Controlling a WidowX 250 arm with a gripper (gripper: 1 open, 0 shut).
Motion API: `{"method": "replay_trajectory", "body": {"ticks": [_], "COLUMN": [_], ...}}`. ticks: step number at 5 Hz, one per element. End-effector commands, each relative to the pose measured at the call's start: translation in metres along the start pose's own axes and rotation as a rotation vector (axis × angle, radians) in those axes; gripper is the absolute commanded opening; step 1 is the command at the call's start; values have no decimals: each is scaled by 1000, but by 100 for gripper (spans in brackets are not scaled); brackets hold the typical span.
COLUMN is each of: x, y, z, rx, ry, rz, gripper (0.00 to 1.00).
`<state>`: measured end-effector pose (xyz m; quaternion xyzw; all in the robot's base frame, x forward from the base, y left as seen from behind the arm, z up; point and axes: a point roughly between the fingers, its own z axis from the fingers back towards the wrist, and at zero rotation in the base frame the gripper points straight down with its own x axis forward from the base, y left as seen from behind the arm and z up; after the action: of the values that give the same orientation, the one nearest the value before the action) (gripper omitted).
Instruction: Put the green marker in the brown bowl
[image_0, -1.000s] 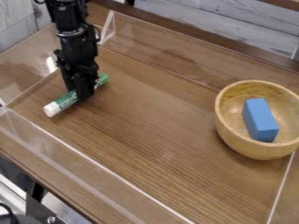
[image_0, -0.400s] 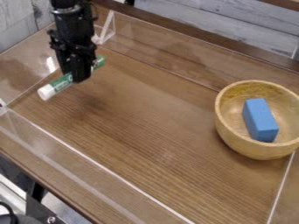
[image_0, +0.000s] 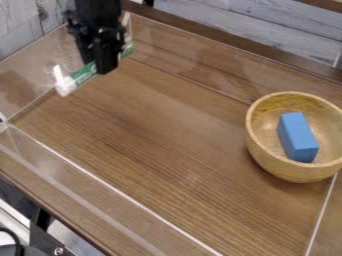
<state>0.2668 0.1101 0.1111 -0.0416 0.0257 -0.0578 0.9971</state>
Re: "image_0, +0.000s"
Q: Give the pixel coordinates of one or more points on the brown wooden bowl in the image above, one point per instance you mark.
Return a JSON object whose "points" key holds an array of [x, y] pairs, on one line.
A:
{"points": [[264, 144]]}

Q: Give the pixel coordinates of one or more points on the clear acrylic corner bracket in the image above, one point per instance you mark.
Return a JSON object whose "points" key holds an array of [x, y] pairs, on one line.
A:
{"points": [[127, 25]]}

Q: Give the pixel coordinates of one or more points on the green and white marker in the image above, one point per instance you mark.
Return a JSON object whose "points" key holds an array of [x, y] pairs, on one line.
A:
{"points": [[69, 83]]}

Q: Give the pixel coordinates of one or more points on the black metal table frame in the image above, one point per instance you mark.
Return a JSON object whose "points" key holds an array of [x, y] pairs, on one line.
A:
{"points": [[39, 220]]}

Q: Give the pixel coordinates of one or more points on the blue rectangular block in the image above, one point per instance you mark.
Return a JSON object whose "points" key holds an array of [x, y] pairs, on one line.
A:
{"points": [[297, 137]]}

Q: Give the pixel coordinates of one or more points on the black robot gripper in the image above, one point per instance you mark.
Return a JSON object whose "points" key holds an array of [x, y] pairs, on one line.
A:
{"points": [[94, 24]]}

